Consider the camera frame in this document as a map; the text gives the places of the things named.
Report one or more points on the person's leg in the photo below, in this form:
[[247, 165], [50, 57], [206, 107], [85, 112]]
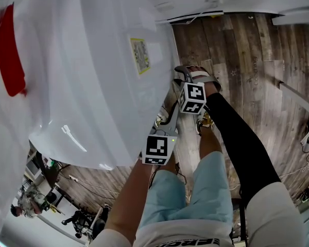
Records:
[[209, 143], [171, 163]]

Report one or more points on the yellow-bordered label sticker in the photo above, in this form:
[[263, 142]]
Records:
[[140, 55]]

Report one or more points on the white water dispenser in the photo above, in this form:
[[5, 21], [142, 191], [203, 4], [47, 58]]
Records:
[[74, 68]]

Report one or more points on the person's right hand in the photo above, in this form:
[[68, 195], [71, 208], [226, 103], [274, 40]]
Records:
[[196, 68]]

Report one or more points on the person's right sandal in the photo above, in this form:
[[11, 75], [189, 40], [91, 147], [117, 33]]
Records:
[[204, 121]]

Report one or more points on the red dispenser top panel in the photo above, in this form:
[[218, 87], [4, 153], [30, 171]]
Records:
[[9, 53]]

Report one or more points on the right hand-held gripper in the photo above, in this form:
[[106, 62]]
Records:
[[193, 96]]

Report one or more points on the white shirt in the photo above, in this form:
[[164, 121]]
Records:
[[270, 215]]

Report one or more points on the white furniture panel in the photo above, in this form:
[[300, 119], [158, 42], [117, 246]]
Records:
[[296, 18]]

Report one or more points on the person's left sandal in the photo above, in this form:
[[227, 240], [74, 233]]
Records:
[[161, 117]]

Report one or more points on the person's right leg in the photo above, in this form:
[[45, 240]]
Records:
[[209, 143]]

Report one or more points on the black office chair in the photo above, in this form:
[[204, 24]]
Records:
[[79, 221]]

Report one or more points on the light blue shorts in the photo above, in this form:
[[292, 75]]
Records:
[[195, 197]]

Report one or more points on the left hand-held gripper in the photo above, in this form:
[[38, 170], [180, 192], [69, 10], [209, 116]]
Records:
[[157, 149]]

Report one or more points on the person's right forearm black sleeve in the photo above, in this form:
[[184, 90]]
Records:
[[239, 148]]

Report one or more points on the person's sandal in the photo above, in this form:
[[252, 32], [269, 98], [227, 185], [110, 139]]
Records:
[[204, 121], [161, 117]]

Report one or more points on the person's left leg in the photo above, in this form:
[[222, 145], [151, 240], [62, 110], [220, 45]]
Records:
[[171, 163]]

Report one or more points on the white curved furniture edge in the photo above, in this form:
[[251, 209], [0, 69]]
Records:
[[298, 96]]

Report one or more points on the person's left forearm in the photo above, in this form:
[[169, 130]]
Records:
[[134, 199]]

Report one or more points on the white power strip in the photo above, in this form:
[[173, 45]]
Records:
[[73, 178]]

